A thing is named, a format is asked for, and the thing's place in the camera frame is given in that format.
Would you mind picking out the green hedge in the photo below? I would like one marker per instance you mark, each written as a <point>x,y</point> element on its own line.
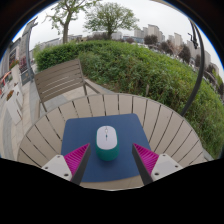
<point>140,66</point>

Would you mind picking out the beige patio umbrella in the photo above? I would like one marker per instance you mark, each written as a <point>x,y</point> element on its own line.
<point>199,76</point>

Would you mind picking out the sparse-leaved tree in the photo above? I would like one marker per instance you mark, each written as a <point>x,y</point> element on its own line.
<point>66,20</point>

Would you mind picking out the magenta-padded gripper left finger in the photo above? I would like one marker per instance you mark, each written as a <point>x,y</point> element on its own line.
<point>77,159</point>

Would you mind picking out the white and teal computer mouse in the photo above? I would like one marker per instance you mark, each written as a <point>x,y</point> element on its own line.
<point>107,141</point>

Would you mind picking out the blue mouse pad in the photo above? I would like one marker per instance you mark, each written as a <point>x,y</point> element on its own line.
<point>80,133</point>

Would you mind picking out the round leafy tree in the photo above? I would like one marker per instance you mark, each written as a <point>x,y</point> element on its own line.
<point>111,16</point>

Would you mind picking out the tall grey sign pylon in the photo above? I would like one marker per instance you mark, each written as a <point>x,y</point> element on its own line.
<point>26,43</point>

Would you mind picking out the slatted beige patio chair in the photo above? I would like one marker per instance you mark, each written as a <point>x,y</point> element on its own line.
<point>58,80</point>

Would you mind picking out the distant apartment buildings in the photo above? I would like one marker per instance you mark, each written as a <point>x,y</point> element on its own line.
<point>153,31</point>

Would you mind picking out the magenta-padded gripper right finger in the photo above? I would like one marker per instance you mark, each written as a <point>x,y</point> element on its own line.
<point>146,159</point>

